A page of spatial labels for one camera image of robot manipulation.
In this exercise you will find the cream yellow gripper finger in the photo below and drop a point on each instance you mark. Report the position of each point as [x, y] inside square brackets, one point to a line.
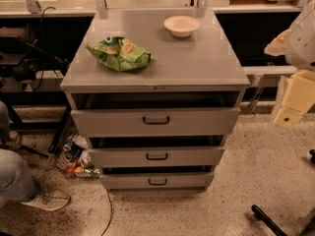
[295, 96]

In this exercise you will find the grey top drawer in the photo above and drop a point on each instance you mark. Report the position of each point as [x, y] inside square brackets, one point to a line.
[155, 122]

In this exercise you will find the grey drawer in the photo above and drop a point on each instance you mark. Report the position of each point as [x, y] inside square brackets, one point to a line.
[155, 156]
[155, 122]
[157, 181]

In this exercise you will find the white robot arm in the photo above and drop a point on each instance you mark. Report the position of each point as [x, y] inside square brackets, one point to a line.
[297, 43]

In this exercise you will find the grey drawer cabinet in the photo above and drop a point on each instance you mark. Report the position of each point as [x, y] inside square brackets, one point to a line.
[198, 71]

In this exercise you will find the grey bottom drawer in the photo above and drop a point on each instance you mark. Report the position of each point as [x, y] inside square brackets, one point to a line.
[157, 181]

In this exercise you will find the grey middle drawer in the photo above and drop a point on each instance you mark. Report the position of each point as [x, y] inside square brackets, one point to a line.
[155, 156]

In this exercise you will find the black chair base leg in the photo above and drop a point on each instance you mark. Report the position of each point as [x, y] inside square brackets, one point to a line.
[260, 215]

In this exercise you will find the white ceramic bowl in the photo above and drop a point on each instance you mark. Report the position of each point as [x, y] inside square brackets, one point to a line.
[181, 26]

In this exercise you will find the green chip bag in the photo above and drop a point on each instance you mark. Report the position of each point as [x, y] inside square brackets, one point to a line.
[120, 54]

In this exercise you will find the white sneaker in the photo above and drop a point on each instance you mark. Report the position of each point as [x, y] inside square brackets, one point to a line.
[48, 200]

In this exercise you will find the black machine on shelf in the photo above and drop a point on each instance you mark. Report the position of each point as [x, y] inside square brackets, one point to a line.
[21, 57]

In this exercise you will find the person leg in jeans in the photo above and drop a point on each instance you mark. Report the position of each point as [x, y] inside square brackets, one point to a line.
[16, 181]

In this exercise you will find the wire basket of cans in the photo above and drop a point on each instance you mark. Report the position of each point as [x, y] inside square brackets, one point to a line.
[73, 159]

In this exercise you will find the metal workbench frame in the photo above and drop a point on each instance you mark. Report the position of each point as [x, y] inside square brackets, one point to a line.
[60, 26]

